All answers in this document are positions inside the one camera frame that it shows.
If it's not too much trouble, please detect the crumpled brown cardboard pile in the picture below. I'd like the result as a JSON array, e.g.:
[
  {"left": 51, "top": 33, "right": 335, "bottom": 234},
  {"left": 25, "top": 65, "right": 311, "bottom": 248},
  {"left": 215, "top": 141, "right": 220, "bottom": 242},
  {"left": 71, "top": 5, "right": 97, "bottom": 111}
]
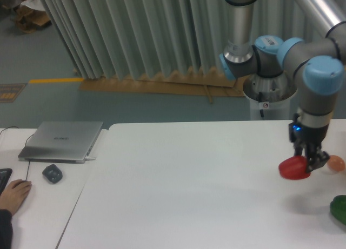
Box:
[{"left": 1, "top": 0, "right": 51, "bottom": 33}]

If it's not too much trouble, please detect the black mouse cable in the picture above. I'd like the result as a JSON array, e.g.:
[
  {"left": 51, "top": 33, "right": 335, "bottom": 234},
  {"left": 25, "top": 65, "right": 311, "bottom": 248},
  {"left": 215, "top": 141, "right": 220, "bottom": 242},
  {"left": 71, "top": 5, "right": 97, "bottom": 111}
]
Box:
[{"left": 0, "top": 126, "right": 37, "bottom": 181}]

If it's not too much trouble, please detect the dark sleeved forearm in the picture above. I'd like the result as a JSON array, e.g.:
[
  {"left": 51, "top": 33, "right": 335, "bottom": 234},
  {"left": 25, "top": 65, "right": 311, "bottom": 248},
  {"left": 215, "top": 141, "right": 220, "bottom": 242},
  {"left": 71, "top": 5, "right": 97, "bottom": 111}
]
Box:
[{"left": 1, "top": 210, "right": 13, "bottom": 249}]

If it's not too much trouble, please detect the green bell pepper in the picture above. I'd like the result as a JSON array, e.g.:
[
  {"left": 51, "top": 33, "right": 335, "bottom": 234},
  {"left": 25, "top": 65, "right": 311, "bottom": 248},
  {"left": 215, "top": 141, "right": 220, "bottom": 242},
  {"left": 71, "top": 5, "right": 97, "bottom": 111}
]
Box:
[{"left": 330, "top": 195, "right": 346, "bottom": 225}]

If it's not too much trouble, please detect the grey pleated curtain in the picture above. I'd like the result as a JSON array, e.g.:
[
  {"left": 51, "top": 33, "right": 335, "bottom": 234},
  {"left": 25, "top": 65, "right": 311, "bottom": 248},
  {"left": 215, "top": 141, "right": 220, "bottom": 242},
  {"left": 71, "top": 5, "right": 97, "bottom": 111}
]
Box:
[{"left": 34, "top": 0, "right": 346, "bottom": 81}]

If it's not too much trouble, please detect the silver closed laptop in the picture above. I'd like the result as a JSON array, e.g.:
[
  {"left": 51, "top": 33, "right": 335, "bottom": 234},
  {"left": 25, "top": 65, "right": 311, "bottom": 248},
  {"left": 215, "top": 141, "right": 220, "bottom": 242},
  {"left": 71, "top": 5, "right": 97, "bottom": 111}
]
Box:
[{"left": 18, "top": 121, "right": 103, "bottom": 163}]

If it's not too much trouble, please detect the black keyboard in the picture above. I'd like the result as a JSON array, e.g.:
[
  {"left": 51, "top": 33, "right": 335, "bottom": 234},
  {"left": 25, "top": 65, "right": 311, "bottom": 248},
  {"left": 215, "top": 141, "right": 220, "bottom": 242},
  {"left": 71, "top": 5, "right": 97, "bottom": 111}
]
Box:
[{"left": 0, "top": 168, "right": 12, "bottom": 193}]

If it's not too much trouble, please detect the brown egg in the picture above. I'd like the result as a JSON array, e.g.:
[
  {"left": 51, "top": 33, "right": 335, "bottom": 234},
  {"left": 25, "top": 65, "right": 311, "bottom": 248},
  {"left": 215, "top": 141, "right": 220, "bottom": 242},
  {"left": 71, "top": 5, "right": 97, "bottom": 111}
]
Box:
[{"left": 327, "top": 155, "right": 345, "bottom": 172}]

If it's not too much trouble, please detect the black round controller device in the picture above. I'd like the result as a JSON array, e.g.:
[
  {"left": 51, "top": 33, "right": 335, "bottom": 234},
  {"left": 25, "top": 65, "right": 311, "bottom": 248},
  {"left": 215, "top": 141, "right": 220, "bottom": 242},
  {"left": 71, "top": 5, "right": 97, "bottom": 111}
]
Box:
[{"left": 42, "top": 164, "right": 63, "bottom": 184}]

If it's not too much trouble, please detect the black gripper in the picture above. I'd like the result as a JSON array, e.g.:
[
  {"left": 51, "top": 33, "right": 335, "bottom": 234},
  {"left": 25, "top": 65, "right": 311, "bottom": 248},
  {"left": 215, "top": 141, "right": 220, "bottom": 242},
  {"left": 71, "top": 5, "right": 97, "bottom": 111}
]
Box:
[{"left": 288, "top": 113, "right": 330, "bottom": 173}]

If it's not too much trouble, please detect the brown cardboard floor sheet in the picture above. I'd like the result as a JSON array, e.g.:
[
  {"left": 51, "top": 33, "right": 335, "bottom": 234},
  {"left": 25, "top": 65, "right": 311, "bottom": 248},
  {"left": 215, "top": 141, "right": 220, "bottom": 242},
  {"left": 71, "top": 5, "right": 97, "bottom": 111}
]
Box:
[{"left": 79, "top": 66, "right": 248, "bottom": 103}]

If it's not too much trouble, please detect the person's bare hand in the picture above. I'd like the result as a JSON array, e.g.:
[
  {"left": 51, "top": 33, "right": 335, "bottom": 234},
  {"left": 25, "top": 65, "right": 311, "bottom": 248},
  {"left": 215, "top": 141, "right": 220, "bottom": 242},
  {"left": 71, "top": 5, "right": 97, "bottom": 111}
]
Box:
[{"left": 1, "top": 179, "right": 32, "bottom": 216}]

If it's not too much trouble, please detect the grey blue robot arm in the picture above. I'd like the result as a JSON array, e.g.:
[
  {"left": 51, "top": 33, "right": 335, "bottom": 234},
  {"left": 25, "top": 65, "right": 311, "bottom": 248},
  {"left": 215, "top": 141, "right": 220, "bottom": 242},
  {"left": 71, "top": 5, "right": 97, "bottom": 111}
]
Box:
[{"left": 219, "top": 0, "right": 345, "bottom": 180}]

